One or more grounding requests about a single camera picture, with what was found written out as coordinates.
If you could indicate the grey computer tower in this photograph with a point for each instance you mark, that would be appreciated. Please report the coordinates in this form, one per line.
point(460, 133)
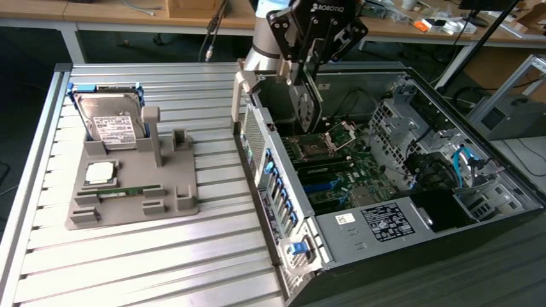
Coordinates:
point(511, 118)

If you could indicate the long wooden desk grey legs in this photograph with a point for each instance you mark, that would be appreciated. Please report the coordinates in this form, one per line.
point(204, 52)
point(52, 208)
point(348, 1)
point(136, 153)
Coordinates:
point(42, 12)

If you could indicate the metal disk bay cage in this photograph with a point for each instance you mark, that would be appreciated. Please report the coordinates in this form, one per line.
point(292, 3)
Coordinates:
point(392, 128)

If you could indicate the grey case stop bracket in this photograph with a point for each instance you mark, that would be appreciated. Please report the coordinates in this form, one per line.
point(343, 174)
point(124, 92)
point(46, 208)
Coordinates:
point(234, 96)

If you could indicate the blue expansion slot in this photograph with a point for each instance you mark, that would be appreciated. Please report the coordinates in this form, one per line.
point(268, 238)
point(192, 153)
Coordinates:
point(329, 185)

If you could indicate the black fan shroud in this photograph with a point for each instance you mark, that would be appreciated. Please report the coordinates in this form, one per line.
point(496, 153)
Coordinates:
point(439, 211)

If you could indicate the blue case latch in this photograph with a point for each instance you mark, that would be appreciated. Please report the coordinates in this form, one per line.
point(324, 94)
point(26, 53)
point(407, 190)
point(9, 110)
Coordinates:
point(296, 248)

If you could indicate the hard disk drive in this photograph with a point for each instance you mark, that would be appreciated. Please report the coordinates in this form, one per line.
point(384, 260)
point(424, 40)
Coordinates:
point(110, 115)

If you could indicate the expansion card with bracket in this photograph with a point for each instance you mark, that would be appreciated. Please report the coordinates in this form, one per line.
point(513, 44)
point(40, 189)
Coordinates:
point(307, 105)

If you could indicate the black open PC case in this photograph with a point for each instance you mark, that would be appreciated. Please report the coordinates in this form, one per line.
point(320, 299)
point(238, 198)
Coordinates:
point(425, 256)

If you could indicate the green RAM stick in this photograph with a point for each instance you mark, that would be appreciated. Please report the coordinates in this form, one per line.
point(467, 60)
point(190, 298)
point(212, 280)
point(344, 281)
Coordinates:
point(122, 192)

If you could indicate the grey power supply unit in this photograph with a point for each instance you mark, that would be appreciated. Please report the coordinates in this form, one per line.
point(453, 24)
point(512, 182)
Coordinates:
point(340, 236)

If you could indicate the metal computer part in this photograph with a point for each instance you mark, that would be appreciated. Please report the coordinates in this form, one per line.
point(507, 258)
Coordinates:
point(376, 11)

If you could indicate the grey parts rack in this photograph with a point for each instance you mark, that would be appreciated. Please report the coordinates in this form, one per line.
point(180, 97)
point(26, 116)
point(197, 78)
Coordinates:
point(140, 179)

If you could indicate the aluminium profile frame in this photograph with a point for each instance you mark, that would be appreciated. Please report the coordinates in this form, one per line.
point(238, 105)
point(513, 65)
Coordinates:
point(528, 64)

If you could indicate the cluttered wooden desk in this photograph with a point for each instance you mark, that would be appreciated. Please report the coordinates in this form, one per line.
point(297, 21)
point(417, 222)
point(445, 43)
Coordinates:
point(383, 28)

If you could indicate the green motherboard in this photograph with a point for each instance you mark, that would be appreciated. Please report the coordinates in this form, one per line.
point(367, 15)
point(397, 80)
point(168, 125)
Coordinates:
point(361, 179)

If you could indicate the small orange box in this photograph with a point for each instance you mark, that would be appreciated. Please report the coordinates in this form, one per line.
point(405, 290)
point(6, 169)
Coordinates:
point(423, 25)

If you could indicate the black slanted pole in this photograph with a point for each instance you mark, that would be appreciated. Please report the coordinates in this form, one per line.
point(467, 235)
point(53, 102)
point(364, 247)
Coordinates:
point(487, 32)

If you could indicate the metal socket cover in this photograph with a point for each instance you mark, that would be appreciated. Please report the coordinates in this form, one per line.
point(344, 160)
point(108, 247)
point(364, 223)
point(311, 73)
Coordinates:
point(340, 134)

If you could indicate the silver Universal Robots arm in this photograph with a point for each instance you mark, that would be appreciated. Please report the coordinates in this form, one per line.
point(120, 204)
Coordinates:
point(261, 35)

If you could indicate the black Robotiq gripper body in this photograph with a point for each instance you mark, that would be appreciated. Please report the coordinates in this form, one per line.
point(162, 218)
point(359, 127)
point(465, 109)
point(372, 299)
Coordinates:
point(328, 11)

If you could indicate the silver CPU chip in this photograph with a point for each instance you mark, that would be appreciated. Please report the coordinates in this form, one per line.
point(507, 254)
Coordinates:
point(100, 172)

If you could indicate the black monitor with stand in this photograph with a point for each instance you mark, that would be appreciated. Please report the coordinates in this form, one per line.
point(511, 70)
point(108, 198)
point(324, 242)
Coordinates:
point(475, 20)

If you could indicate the brown cardboard box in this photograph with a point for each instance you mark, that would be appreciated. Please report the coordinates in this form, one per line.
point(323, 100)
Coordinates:
point(532, 19)

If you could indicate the CPU socket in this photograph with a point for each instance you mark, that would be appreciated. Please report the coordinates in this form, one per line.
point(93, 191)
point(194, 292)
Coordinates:
point(312, 148)

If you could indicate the white flat device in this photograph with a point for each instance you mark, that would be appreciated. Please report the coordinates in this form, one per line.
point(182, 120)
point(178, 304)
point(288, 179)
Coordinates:
point(451, 30)

